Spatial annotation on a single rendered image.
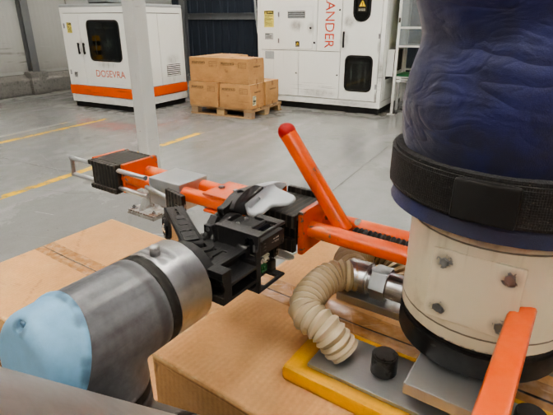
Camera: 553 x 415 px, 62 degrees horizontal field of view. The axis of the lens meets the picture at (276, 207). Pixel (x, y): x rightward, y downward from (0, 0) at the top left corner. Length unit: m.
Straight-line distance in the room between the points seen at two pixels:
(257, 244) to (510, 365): 0.25
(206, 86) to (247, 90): 0.76
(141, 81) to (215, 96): 4.13
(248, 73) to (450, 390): 6.92
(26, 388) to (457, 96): 0.34
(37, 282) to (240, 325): 0.56
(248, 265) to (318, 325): 0.10
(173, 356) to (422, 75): 0.42
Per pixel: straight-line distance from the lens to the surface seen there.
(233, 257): 0.48
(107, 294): 0.40
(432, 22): 0.44
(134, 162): 0.81
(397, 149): 0.46
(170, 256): 0.44
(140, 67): 3.57
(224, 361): 0.57
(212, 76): 7.69
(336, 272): 0.58
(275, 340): 0.60
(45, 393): 0.19
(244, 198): 0.56
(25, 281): 1.09
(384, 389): 0.52
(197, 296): 0.44
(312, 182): 0.57
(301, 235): 0.57
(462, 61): 0.40
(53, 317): 0.39
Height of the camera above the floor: 1.44
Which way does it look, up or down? 22 degrees down
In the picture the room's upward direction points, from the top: straight up
